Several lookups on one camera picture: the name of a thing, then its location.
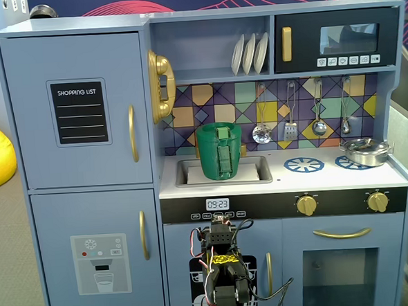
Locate gold stove knob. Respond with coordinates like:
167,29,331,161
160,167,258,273
366,190,391,215
295,193,319,218

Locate blue wooden toy kitchen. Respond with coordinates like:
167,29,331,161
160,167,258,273
0,0,408,306

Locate white toy plate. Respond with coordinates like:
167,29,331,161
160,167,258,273
251,32,271,75
229,33,248,77
241,33,259,76

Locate steel bowl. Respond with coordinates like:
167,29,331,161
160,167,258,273
28,3,59,21

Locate shopping list cabinet door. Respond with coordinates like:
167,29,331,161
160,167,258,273
0,28,155,192

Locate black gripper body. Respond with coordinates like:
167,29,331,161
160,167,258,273
210,213,230,228

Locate windowed oven door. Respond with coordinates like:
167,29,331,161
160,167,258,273
280,211,408,306

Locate steel ladle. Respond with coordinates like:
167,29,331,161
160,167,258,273
308,78,329,137

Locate steel pot with lid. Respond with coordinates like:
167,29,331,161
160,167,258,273
339,135,397,170

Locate water dispenser print door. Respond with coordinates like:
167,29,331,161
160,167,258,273
29,186,166,306

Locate steel skimmer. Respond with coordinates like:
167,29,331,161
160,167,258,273
248,82,273,145

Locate steel spoon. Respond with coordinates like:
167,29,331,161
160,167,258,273
337,77,355,136

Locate steel slotted spatula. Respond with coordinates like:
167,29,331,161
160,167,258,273
279,81,299,143

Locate grey toy sink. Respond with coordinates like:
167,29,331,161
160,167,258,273
173,153,274,190

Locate black toy microwave door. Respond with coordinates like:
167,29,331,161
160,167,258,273
272,6,404,75

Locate gold toy telephone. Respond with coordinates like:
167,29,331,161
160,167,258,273
146,47,179,126

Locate green plastic cup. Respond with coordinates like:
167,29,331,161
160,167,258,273
194,120,246,183

